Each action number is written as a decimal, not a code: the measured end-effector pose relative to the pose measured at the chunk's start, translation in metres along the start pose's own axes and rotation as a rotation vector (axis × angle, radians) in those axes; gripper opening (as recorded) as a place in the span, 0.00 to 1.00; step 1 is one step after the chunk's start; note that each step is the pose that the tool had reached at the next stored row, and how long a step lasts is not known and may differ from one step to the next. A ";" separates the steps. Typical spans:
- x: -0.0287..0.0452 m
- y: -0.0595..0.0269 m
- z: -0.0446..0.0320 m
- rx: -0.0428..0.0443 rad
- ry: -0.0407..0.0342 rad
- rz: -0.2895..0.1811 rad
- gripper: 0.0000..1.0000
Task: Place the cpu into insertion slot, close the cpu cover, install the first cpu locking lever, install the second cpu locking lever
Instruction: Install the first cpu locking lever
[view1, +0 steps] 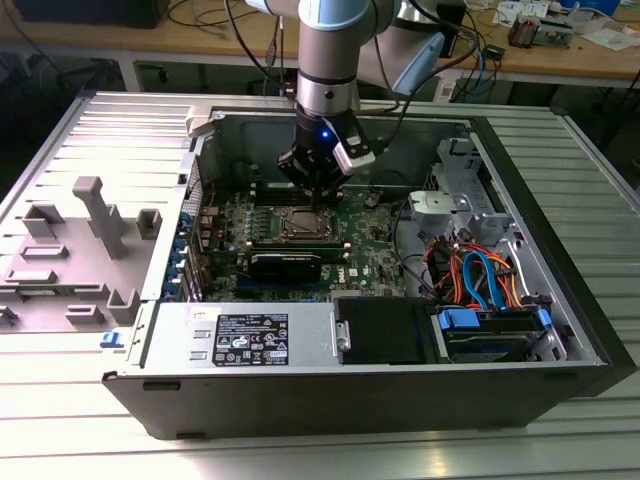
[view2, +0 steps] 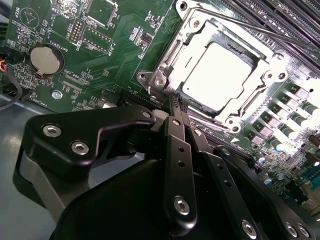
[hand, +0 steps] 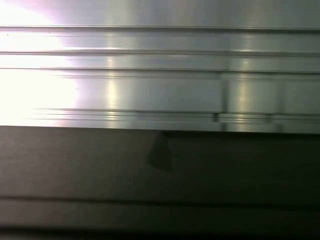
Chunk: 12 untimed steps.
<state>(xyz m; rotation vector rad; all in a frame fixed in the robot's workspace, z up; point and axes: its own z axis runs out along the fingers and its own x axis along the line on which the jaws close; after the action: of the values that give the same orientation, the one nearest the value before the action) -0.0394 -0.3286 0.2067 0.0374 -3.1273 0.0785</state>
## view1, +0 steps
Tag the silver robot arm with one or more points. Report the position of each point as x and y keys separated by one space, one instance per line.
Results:
x=327 y=55

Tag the CPU socket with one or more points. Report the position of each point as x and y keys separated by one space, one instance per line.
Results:
x=325 y=236

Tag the blue slot retainer clip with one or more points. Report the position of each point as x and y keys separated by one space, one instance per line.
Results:
x=179 y=244
x=172 y=288
x=183 y=220
x=176 y=265

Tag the green motherboard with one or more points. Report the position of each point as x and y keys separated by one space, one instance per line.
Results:
x=372 y=245

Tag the black graphics card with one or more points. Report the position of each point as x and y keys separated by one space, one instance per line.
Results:
x=285 y=272

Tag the grey case latch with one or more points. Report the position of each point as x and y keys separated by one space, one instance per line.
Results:
x=200 y=117

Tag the pale blue teach pendant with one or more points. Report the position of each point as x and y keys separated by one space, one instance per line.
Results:
x=417 y=65

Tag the black drive cage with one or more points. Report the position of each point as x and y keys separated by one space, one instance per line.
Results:
x=385 y=330

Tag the black rating label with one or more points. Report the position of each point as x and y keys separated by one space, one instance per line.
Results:
x=252 y=340

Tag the small black box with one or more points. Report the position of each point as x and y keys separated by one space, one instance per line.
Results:
x=452 y=27

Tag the wooden workbench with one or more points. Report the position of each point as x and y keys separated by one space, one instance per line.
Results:
x=150 y=37

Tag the blue disk carrier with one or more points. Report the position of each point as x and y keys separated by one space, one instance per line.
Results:
x=452 y=320

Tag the silver power supply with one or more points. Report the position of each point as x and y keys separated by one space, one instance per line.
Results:
x=175 y=345

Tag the copper finned cooler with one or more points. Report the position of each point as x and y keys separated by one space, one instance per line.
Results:
x=522 y=31

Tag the white papers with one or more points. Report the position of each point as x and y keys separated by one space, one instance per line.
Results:
x=515 y=10

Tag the hard disk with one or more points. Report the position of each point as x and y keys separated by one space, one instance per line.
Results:
x=487 y=347

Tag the grey parts rack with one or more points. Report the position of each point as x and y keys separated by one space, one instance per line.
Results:
x=75 y=260

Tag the large black box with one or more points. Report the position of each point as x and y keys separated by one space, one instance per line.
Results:
x=90 y=12

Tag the blue plastic clip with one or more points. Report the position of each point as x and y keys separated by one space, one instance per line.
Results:
x=112 y=340

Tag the grey tray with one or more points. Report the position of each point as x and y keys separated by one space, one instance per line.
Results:
x=555 y=30

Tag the blue box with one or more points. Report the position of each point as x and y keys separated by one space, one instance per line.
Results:
x=600 y=5

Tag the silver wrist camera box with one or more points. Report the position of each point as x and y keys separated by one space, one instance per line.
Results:
x=356 y=150

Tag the silver disk bay bracket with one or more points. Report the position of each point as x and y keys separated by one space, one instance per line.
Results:
x=435 y=202

